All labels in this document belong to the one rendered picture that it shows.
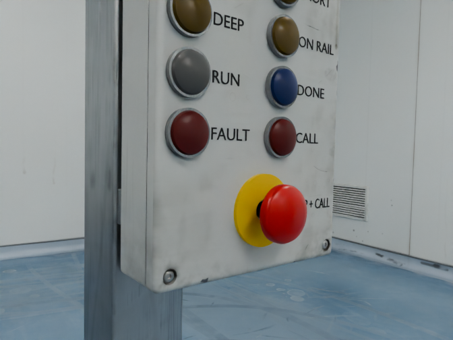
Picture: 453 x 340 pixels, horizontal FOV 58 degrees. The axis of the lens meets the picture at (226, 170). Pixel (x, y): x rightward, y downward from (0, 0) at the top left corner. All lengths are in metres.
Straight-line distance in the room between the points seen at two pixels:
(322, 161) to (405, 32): 3.32
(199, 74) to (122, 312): 0.18
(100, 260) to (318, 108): 0.20
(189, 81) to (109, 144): 0.09
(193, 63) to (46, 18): 3.56
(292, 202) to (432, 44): 3.25
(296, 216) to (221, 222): 0.05
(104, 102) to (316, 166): 0.17
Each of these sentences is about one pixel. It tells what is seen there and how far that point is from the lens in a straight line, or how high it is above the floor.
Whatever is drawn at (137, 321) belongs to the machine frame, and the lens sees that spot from 0.33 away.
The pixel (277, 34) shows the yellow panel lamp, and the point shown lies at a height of 0.97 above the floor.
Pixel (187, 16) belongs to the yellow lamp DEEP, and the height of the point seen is 0.97.
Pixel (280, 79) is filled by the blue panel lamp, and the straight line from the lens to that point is 0.30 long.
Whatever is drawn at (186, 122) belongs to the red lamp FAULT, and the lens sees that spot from 0.24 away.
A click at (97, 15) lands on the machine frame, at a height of 0.99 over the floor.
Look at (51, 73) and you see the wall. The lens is 3.71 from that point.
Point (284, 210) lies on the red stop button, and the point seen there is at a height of 0.86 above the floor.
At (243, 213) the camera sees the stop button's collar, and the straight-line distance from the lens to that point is 0.28.
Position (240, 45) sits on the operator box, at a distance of 0.28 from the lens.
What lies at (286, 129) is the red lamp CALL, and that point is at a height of 0.91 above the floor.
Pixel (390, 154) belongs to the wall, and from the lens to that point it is 3.57.
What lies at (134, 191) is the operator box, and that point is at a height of 0.87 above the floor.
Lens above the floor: 0.90
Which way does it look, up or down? 3 degrees down
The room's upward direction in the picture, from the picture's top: 1 degrees clockwise
